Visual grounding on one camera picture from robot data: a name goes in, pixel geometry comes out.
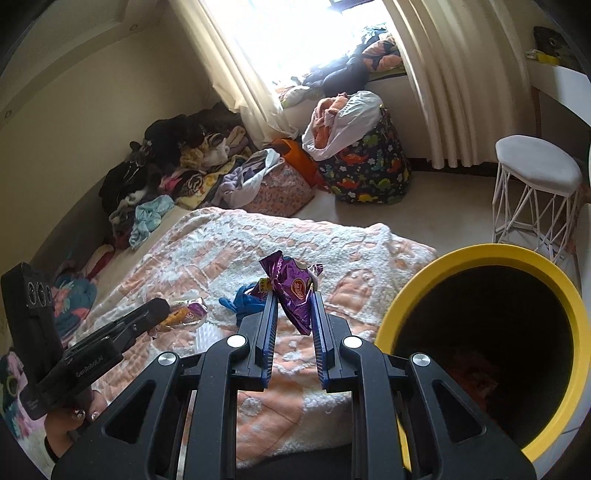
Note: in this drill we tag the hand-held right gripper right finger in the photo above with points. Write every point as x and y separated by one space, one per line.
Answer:
320 344

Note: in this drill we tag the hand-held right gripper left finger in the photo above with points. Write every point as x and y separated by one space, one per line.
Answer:
271 344

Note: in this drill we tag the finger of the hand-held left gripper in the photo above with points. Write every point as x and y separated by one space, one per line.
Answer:
134 321

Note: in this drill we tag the small orange snack wrapper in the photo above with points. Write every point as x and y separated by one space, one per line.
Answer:
184 314

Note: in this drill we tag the purple snack packet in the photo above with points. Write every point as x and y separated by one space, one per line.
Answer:
291 286

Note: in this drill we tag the yellow round bin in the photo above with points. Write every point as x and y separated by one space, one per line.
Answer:
485 332

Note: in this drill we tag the person's left hand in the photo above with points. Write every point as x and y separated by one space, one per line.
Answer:
67 427

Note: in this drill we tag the blue floral cloth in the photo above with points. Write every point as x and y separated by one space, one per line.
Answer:
71 295

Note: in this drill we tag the blue plastic bag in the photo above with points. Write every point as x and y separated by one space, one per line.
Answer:
247 300

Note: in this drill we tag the pink and white cloth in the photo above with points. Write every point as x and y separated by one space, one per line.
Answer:
99 258

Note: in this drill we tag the pink and white blanket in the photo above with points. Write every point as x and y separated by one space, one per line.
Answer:
360 258

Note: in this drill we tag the pink floral bag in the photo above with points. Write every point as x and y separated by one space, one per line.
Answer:
281 191

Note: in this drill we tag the red plastic bag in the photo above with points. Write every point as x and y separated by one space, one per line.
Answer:
471 371

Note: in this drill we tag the white and grey cloth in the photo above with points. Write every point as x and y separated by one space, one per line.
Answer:
249 180

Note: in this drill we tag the pile of clothes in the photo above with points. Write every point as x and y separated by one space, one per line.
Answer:
184 152

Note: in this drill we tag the dinosaur print laundry basket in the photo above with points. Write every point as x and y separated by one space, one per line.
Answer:
369 170

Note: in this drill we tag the orange bag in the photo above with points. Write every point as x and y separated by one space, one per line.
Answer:
300 159

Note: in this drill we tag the pink clothes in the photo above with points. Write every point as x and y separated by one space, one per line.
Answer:
325 113

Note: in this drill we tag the white plastic bag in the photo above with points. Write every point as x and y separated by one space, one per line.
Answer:
360 110

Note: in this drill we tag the cream curtain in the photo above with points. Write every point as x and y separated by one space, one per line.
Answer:
240 69
452 83

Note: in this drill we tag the heap of dark clothes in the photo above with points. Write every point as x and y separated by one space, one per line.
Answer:
351 69

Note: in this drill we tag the white dressing table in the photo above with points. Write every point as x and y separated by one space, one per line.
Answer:
568 87

